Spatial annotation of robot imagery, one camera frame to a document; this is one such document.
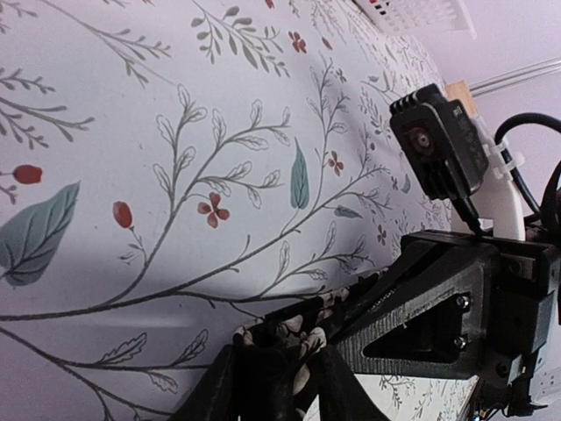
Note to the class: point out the black white floral tie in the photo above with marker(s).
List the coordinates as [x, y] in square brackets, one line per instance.
[276, 369]

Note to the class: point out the wooden divided box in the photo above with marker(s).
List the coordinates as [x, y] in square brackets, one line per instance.
[460, 91]

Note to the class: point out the right aluminium frame post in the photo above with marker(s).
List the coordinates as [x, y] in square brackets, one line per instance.
[515, 78]

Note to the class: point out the white plastic basket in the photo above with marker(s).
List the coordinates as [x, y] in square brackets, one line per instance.
[417, 17]

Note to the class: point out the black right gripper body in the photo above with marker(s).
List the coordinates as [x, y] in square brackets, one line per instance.
[525, 307]

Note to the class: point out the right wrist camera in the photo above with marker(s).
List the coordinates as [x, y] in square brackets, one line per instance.
[455, 159]

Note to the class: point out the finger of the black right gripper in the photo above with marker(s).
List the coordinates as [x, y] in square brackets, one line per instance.
[428, 251]
[437, 328]

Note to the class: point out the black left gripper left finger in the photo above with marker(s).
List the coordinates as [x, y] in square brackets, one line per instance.
[212, 398]

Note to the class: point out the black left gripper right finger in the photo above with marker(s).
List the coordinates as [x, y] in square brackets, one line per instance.
[341, 396]

